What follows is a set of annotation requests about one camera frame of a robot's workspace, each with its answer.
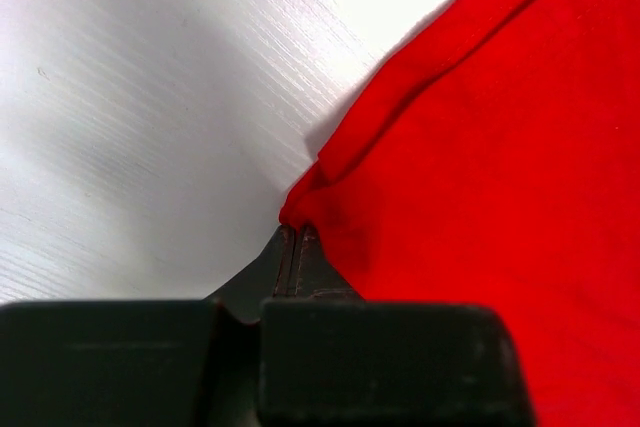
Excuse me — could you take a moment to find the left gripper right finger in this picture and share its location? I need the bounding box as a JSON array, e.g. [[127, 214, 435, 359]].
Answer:
[[259, 227, 537, 426]]

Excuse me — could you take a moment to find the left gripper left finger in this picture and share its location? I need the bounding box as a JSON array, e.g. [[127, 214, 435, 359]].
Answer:
[[1, 227, 295, 426]]

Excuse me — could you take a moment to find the red t shirt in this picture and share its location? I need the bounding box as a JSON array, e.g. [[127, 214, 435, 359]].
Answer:
[[280, 0, 639, 426]]

